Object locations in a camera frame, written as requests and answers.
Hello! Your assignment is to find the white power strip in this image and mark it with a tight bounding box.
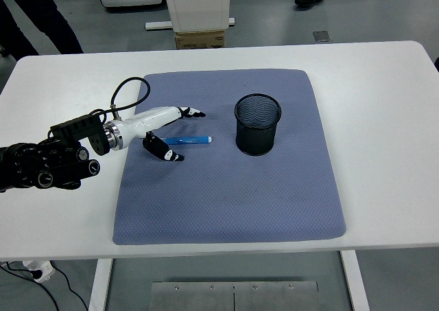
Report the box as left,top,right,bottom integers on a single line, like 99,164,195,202
22,260,56,284

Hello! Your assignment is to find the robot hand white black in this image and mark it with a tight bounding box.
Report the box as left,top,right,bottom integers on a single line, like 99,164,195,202
115,105,207,163

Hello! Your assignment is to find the blue-grey quilted mat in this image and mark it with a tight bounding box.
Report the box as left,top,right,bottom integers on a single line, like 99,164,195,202
112,69,347,246

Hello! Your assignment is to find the white pedestal base bar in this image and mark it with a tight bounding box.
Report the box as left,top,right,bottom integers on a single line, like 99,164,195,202
145,17,236,30

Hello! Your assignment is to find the white table leg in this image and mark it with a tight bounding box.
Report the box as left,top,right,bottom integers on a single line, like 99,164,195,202
340,251,370,311
88,258,114,311

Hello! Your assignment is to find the black mesh pen holder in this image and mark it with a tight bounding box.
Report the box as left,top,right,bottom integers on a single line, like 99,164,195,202
234,93,283,157

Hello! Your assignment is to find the grey metal plate with screws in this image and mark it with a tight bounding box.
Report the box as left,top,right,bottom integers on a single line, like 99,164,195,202
150,281,319,311

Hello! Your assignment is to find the black power cable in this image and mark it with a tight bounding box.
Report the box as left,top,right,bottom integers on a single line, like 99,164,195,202
0,261,89,311

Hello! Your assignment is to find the blue marker pen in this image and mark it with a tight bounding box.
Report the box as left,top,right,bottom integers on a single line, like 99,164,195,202
161,135,213,146

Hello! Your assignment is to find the brown cardboard box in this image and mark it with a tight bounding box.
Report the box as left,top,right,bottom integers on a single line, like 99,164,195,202
174,29,226,50

